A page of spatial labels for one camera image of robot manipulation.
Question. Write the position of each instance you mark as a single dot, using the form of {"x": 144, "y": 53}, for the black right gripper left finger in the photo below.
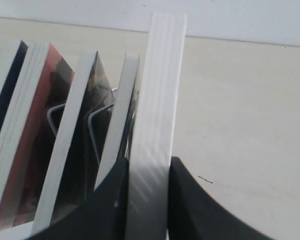
{"x": 101, "y": 217}

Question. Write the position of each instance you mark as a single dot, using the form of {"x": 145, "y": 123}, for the pink and teal book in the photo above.
{"x": 26, "y": 138}

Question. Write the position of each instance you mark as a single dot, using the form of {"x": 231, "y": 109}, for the white wire book rack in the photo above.
{"x": 60, "y": 108}

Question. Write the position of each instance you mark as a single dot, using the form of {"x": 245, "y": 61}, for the dark red spine book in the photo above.
{"x": 73, "y": 163}

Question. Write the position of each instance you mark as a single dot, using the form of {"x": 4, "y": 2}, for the white grey illustrated book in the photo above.
{"x": 153, "y": 132}

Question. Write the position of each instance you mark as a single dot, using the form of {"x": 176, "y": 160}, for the black spine book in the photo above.
{"x": 118, "y": 119}

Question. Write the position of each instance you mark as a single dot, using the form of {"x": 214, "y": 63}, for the dark blue moon book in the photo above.
{"x": 11, "y": 62}

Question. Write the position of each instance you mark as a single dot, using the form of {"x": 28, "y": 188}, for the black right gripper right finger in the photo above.
{"x": 194, "y": 215}

